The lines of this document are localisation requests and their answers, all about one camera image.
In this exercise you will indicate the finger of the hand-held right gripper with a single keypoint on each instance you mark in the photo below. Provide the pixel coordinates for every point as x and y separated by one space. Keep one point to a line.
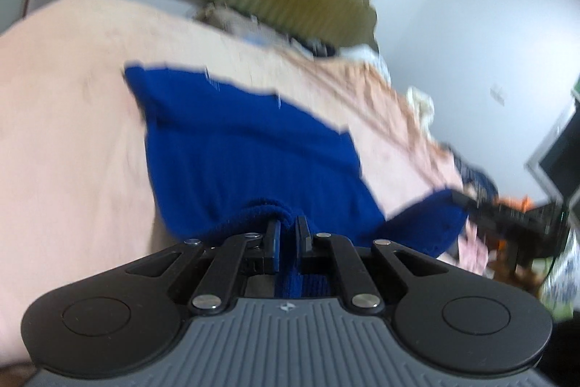
466 200

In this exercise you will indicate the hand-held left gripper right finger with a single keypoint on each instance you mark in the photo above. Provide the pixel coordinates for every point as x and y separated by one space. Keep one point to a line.
302 239

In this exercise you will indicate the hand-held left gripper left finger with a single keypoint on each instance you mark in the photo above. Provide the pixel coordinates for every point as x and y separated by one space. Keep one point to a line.
272 248

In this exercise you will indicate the blue beaded sweater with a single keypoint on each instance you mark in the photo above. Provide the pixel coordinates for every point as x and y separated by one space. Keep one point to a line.
253 155

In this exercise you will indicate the dark flat screen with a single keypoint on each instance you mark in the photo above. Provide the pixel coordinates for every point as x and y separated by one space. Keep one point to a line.
562 160

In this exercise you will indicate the black cloth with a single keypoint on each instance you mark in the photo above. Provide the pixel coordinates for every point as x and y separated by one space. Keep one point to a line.
312 44

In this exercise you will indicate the pink bed blanket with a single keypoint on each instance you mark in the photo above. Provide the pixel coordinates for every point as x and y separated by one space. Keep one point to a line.
72 133

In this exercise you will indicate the white wall socket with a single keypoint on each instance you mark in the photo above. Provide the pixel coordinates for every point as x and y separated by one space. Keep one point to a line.
498 93

